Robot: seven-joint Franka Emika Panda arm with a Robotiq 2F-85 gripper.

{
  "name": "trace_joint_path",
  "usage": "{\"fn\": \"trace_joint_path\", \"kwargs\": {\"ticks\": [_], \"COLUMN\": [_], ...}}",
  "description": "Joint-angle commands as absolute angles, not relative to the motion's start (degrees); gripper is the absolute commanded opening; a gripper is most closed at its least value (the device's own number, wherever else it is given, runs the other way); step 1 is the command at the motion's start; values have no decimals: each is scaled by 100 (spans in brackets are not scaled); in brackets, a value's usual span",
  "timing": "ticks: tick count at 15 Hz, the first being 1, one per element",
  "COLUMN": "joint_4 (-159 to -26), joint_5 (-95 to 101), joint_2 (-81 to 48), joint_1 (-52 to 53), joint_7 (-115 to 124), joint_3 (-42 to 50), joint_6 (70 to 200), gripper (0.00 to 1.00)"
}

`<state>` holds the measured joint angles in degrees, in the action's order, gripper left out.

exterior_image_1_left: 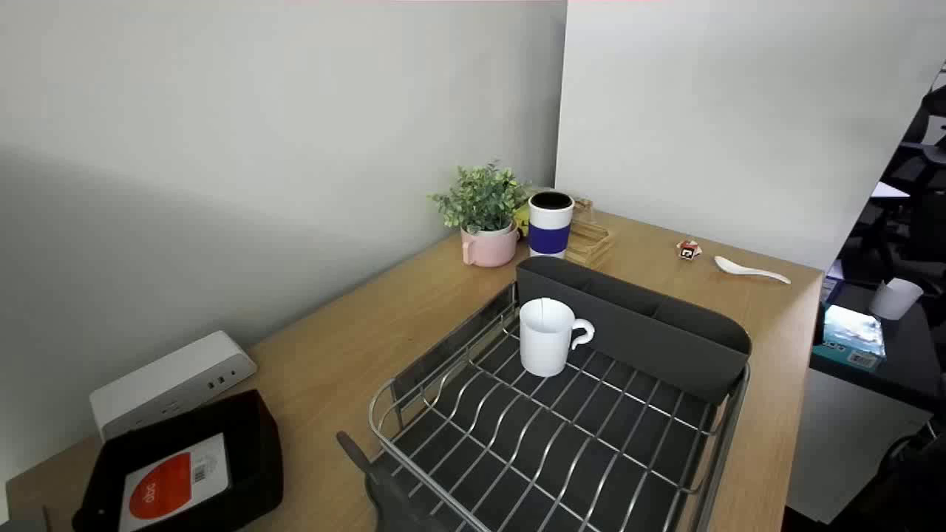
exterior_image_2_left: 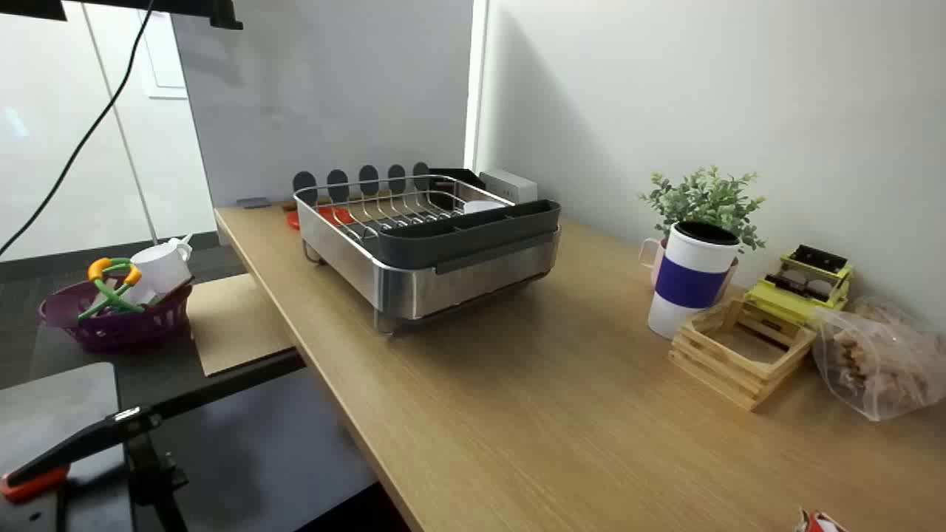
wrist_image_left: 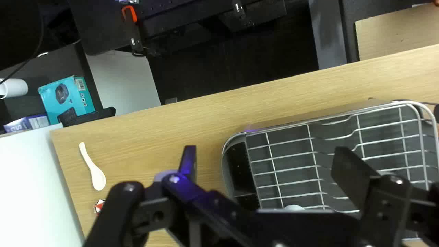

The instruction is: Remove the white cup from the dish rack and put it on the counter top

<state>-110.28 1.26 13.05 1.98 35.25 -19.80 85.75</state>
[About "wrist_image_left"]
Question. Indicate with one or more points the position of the white cup on side desk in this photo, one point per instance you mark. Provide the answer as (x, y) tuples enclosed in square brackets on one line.
[(12, 88)]

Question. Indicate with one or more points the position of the white plastic spoon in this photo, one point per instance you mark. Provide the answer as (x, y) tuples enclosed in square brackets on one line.
[(96, 174)]

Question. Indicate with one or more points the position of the teal product box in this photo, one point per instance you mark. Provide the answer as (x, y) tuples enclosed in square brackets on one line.
[(66, 94)]

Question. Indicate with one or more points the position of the steel dish rack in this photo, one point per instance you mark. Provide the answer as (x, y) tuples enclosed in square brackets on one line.
[(299, 164)]

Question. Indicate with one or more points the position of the small red white toy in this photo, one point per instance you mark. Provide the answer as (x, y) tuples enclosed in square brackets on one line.
[(99, 206)]

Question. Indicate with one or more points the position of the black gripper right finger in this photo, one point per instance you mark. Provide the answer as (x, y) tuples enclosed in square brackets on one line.
[(388, 204)]

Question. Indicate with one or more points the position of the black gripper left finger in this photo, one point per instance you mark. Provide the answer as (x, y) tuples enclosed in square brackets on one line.
[(192, 215)]

